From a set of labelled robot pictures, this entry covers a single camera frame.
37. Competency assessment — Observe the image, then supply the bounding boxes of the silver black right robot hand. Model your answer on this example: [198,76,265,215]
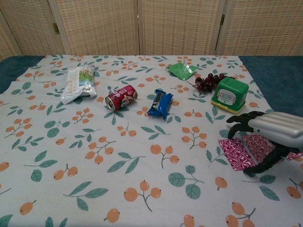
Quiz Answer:
[226,111,303,175]

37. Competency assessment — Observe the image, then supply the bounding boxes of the green plastic box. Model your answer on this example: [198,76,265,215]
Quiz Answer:
[210,77,249,114]

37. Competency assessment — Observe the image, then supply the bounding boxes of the dark red grape bunch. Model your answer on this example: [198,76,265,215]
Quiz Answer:
[188,72,236,92]

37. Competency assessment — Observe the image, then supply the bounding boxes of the green foil packet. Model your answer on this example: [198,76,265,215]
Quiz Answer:
[167,62,198,81]

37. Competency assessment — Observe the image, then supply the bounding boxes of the blue cookie packet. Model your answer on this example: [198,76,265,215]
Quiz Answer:
[147,89,175,120]

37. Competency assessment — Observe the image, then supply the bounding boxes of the red soda can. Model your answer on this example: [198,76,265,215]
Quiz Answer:
[105,85,138,112]

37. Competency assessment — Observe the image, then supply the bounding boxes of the floral orange berry tablecloth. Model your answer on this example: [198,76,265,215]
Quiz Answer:
[0,54,303,227]

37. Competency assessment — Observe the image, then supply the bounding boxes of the woven bamboo folding screen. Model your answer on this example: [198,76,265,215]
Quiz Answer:
[0,0,303,62]

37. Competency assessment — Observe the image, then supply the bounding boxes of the white crumpled snack bag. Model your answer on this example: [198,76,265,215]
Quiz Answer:
[61,65,97,105]

